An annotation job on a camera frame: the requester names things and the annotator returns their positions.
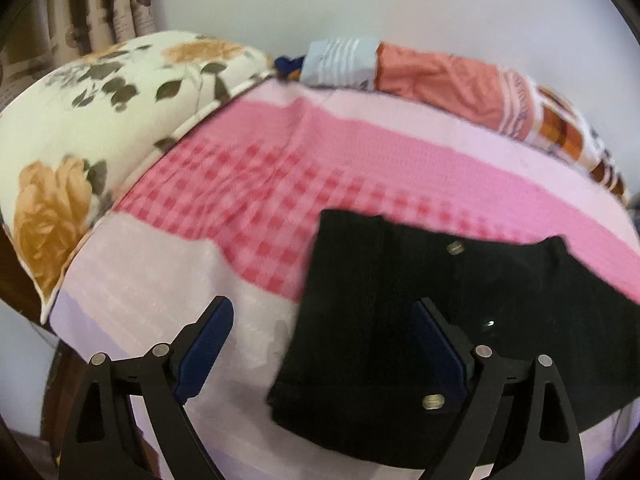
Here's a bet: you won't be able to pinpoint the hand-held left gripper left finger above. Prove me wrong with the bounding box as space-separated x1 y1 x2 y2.
57 296 235 480

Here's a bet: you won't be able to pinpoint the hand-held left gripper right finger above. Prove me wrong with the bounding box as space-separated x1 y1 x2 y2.
410 297 586 480

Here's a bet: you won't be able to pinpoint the black pants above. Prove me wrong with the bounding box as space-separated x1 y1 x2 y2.
266 209 640 468

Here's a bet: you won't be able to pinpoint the pink checked bed sheet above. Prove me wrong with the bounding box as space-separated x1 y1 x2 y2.
50 77 640 480

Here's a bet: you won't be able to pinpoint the floral pillow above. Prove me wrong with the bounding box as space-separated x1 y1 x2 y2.
0 31 276 326

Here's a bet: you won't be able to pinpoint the orange plaid quilt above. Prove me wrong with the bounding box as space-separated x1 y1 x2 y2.
375 42 631 206

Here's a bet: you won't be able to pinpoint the dark blue cloth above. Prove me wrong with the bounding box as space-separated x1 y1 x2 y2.
274 54 307 83

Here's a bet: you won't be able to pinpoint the light blue striped cloth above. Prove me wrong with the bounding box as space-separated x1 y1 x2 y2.
300 36 378 92

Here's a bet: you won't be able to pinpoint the patterned curtain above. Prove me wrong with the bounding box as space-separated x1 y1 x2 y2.
0 0 161 116

